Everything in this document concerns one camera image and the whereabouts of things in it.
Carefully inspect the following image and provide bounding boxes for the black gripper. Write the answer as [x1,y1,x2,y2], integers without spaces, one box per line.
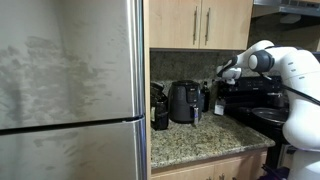
[216,78,235,102]

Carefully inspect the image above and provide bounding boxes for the white bottle black cap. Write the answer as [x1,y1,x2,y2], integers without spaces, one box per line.
[213,96,227,117]

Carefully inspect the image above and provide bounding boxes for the dark glass bottle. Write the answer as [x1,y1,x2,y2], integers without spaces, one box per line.
[201,80,211,113]

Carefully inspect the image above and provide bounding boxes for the black electric stove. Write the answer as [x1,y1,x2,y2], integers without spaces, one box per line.
[216,75,292,170]

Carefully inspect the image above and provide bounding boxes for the black air fryer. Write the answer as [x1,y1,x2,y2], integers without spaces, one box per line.
[167,79,204,125]

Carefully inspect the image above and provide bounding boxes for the small black saucepan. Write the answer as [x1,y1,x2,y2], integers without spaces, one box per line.
[266,91,286,109]

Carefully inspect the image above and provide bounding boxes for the black frying pan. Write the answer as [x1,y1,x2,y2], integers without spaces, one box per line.
[251,106,290,125]

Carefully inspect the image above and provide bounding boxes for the black coffee maker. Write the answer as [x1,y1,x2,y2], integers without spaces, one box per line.
[150,81,170,131]

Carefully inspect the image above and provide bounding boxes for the light wood cabinet door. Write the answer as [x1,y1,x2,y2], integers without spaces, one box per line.
[199,0,254,51]
[148,0,202,50]

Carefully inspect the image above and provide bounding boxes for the light wood base cabinet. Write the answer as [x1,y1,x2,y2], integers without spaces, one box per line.
[150,150,269,180]

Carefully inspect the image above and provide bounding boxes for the tall light wood panel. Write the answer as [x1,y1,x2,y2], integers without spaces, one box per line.
[143,0,152,180]

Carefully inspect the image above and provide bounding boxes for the range hood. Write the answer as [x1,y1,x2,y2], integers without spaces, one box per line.
[252,0,320,19]

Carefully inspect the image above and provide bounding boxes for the stainless steel refrigerator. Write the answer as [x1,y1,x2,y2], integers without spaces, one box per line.
[0,0,148,180]

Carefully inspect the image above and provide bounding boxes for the metal cabinet door handle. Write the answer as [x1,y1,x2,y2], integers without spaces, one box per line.
[204,7,212,46]
[192,5,199,46]

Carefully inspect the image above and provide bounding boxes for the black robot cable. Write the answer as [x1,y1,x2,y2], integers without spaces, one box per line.
[259,73,320,107]

